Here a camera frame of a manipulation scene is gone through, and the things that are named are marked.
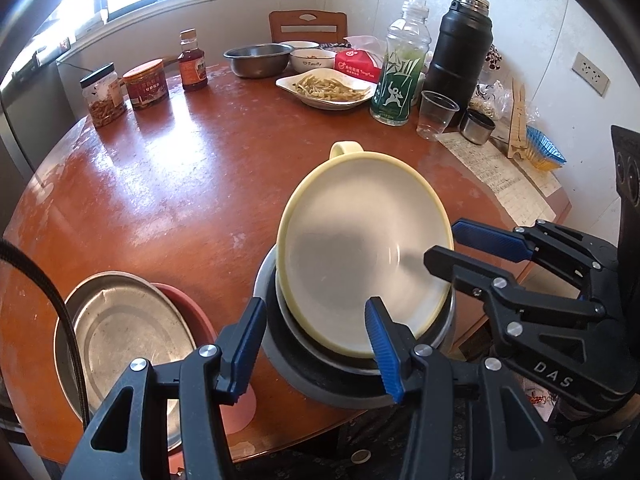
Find steel thermos cap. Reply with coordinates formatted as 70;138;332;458
459;108;497;147

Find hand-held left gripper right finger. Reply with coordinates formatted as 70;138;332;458
364;296;576;480

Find pale yellow bowl with handle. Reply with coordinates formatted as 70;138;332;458
276;141;456;359

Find white wall socket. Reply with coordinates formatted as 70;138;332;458
571;51;612;97

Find clear jar with black lid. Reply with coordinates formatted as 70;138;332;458
80;62;128;128

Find brown sauce bottle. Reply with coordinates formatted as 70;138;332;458
177;29;209;92

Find black thermos flask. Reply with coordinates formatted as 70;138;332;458
424;0;493;111

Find plastic bag of snacks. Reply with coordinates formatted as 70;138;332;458
467;80;541;126

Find white dish of vegetables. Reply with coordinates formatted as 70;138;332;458
275;71;377;111

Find pink plastic plate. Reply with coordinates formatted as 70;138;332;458
150;282;257;436

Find red labelled jar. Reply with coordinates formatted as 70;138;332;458
122;59;170;111

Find red tissue pack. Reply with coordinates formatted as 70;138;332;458
334;49;383;81

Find green labelled drink bottle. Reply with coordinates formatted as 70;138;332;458
370;0;432;127

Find small steel bowl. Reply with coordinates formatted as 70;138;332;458
223;43;293;79

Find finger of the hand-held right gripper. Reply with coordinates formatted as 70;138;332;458
452;218;621;311
424;245;616;361

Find clear plastic cup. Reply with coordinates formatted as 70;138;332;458
416;90;460;141

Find steel plate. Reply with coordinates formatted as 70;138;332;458
53;271;198;453

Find blue paper baking cups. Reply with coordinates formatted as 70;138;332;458
525;125;567;171

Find grey refrigerator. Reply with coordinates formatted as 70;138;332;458
0;75;81;196

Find wooden chair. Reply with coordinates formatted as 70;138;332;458
269;10;348;45

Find black cable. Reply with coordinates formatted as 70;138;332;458
0;237;91;428

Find medium steel bowl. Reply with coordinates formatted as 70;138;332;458
272;260;453;376

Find dark patterned clothing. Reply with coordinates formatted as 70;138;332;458
280;395;640;480

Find white printed ceramic bowl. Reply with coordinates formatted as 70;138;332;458
290;48;337;75

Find large steel bowl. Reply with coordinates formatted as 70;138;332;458
252;245;457;409

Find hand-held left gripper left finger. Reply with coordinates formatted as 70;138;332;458
60;297;268;480

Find printed paper sheet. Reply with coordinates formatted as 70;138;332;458
437;130;563;228

